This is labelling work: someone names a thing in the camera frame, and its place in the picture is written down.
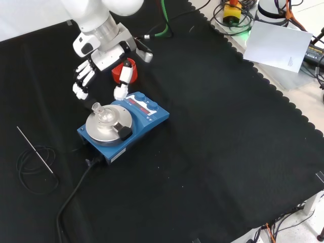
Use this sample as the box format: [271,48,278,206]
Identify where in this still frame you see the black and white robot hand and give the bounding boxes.
[72,32,139,101]

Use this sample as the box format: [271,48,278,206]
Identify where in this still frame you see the heater with blue base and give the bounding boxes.
[76,91,170,166]

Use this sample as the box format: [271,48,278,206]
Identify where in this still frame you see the red ribbed plastic cup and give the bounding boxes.
[111,57,139,85]

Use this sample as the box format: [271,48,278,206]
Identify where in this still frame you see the clear round-bottom flask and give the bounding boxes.
[91,102,114,125]

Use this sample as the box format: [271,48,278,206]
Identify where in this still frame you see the thin steel probe rod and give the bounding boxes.
[16,126,55,175]

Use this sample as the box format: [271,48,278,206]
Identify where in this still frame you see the black bench cloth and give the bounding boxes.
[0,0,324,243]

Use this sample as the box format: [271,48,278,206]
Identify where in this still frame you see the yellow stop button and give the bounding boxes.
[222,0,241,26]

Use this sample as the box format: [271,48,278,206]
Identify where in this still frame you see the pale board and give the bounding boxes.
[242,20,314,74]

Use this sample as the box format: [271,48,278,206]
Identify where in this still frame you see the black power adapter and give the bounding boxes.
[303,43,324,68]

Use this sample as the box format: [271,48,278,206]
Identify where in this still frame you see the white table leg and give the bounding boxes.
[303,191,324,216]

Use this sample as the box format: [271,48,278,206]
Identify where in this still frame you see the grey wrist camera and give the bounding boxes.
[131,37,154,63]

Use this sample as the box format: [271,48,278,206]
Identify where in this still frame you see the green cable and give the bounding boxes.
[145,0,174,38]

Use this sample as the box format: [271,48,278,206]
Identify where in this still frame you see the black looped cable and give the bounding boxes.
[212,0,255,36]

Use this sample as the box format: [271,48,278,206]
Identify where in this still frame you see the thick black power cable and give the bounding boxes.
[56,156,104,243]

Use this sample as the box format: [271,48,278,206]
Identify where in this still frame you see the thin black coiled cable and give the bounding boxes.
[16,145,59,195]

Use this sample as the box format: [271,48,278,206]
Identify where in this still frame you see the orange cable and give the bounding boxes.
[285,0,308,32]

